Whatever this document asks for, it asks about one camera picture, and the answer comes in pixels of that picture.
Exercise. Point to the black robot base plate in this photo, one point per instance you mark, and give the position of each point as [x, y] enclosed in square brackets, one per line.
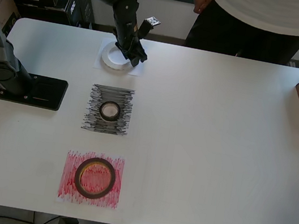
[49, 92]

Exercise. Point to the black electrical tape roll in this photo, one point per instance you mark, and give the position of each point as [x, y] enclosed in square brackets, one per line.
[104, 116]

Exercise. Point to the person in black shorts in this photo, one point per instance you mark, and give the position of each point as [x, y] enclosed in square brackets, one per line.
[269, 11]

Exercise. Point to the red scribbled paper sheet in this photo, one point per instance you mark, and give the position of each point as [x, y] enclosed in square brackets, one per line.
[67, 190]

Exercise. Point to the large black carton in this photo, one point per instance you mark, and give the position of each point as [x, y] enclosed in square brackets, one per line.
[82, 8]

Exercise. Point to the blank white paper sheet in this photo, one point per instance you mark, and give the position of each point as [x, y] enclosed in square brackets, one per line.
[96, 64]

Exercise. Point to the large white tape roll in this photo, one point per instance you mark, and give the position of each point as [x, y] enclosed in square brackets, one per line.
[107, 63]

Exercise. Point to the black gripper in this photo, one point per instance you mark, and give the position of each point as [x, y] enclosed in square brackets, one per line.
[128, 42]

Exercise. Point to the black scribbled paper sheet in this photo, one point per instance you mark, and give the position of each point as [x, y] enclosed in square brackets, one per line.
[93, 122]

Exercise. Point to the red double-sided tape roll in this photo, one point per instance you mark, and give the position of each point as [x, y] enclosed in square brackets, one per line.
[77, 176]

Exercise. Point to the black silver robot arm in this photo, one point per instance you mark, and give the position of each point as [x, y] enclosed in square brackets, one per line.
[121, 4]

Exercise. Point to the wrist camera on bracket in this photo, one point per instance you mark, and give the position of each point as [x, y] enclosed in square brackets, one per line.
[152, 22]

